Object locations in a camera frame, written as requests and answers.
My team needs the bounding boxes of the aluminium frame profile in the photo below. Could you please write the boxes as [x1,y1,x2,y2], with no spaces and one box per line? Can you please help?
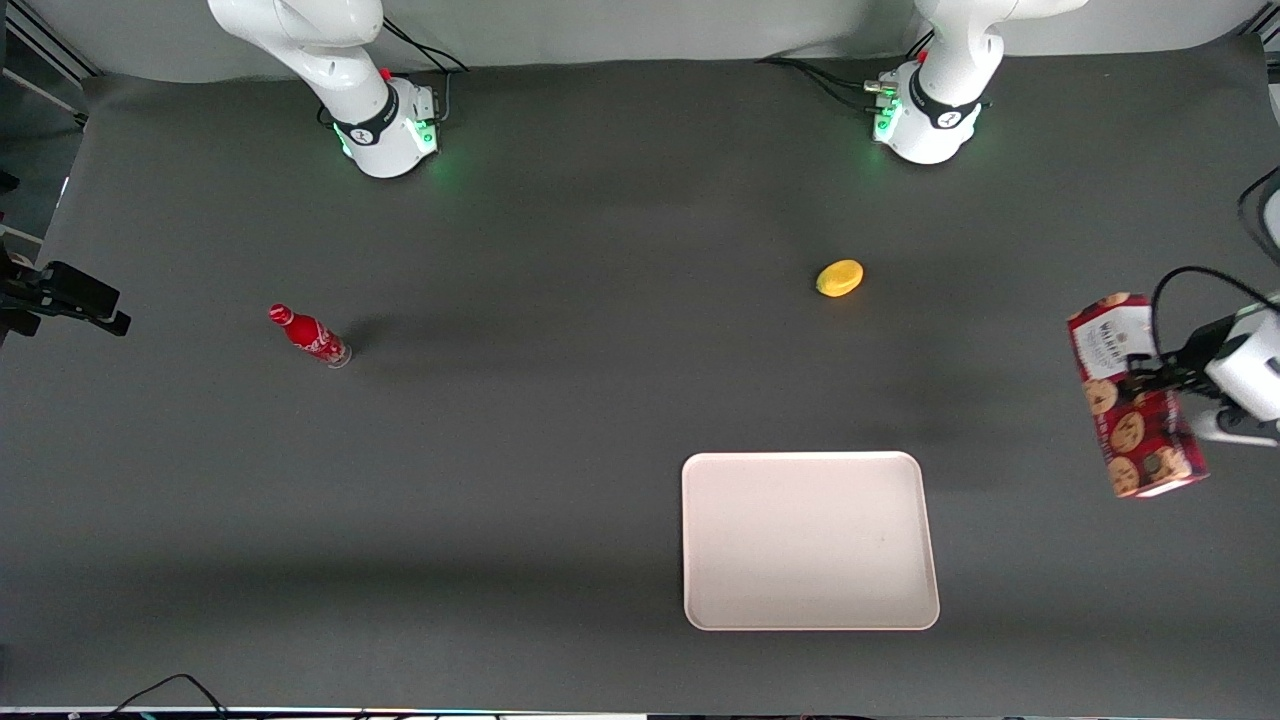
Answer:
[0,0,103,81]

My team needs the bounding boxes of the black cable at table edge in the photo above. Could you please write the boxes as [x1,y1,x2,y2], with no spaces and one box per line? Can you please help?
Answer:
[103,673,233,720]

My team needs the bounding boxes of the red cookie box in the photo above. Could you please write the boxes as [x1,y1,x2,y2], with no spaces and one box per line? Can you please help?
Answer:
[1066,292,1210,500]

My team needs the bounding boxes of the black left arm base cables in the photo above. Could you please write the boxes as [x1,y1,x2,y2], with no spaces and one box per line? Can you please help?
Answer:
[755,30,936,113]

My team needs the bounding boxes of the black right arm base cables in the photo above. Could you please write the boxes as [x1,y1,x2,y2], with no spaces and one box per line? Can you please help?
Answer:
[382,17,470,126]

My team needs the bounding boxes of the red cola bottle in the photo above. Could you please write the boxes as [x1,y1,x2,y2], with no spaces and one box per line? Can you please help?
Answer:
[267,303,354,369]

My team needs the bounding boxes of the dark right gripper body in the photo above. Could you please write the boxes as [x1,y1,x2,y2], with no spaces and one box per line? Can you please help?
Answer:
[0,240,45,346]

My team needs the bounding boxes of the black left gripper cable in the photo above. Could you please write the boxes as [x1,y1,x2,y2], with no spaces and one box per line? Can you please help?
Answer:
[1149,168,1280,363]

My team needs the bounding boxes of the black arm base cables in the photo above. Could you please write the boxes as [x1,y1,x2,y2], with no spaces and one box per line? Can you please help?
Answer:
[755,30,936,113]
[382,17,470,126]

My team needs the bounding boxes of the yellow lemon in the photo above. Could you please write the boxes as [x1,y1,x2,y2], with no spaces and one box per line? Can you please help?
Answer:
[815,259,866,299]

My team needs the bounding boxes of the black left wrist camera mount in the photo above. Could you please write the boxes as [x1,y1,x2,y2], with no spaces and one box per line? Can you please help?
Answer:
[1160,316,1241,376]

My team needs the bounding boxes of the pale pink rectangular tray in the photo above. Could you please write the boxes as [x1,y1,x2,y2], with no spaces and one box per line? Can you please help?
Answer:
[681,451,942,633]

